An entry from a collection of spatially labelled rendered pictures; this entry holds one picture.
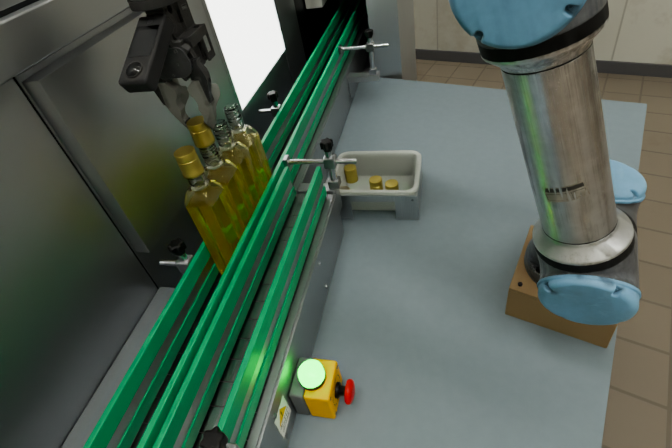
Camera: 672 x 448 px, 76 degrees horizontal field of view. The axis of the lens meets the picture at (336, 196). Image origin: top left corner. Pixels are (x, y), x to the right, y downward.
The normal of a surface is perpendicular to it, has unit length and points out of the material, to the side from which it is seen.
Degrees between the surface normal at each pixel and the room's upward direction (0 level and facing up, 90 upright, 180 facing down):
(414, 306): 0
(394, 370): 0
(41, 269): 90
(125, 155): 90
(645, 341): 0
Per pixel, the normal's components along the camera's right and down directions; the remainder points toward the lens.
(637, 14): -0.50, 0.61
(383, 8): -0.20, 0.66
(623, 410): -0.16, -0.76
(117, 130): 0.97, 0.01
